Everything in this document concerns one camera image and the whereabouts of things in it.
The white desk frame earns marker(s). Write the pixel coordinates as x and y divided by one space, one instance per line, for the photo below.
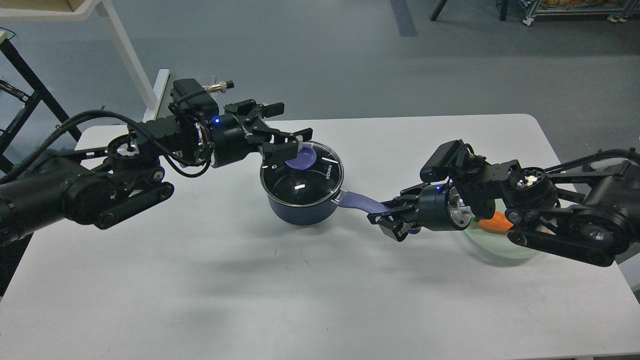
80 10

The light green plate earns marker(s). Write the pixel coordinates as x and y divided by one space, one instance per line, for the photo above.
498 244

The blue saucepan with handle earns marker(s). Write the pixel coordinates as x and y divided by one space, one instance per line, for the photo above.
307 216

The wheeled metal cart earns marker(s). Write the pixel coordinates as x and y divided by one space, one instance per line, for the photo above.
616 11

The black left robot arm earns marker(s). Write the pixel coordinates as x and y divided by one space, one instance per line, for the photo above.
104 186

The orange toy carrot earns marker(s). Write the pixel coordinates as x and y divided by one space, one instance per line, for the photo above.
497 224

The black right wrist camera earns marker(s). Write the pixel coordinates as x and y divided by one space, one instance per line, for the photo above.
447 161

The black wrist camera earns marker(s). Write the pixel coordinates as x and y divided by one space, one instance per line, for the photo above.
447 161
189 98

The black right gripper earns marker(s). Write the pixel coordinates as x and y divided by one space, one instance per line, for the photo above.
438 207

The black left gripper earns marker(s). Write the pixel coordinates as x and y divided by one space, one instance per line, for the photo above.
231 133

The glass pot lid blue knob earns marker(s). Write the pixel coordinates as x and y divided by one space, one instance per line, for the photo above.
305 188

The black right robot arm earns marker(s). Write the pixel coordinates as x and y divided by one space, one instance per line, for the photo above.
585 210

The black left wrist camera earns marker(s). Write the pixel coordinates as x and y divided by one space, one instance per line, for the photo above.
189 98

